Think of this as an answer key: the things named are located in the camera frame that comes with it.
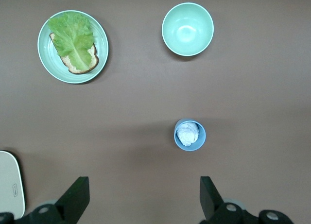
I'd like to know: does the brown table cloth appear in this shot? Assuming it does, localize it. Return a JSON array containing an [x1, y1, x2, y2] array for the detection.
[[0, 0, 311, 224]]

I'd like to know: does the pale green bowl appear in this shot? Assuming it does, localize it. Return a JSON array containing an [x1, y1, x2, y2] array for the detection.
[[161, 2, 215, 57]]

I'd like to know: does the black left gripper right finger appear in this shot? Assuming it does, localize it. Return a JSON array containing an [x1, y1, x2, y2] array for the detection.
[[199, 176, 296, 224]]

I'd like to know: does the pale green plate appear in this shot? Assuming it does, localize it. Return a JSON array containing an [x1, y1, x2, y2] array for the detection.
[[37, 10, 109, 85]]

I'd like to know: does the cream white toaster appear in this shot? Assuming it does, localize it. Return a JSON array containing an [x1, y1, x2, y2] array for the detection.
[[0, 150, 26, 216]]

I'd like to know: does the green lettuce leaf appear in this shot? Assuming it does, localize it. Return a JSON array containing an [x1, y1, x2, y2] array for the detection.
[[47, 12, 95, 72]]

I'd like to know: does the blue plastic cup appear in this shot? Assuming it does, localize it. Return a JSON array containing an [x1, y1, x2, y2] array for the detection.
[[173, 118, 207, 152]]

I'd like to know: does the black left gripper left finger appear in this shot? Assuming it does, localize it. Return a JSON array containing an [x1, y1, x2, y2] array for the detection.
[[0, 176, 90, 224]]

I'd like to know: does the white paper ball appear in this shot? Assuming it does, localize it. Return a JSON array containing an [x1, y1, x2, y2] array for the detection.
[[176, 121, 200, 147]]

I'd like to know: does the toasted bread slice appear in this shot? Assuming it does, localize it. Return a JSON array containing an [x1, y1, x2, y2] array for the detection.
[[49, 32, 100, 75]]

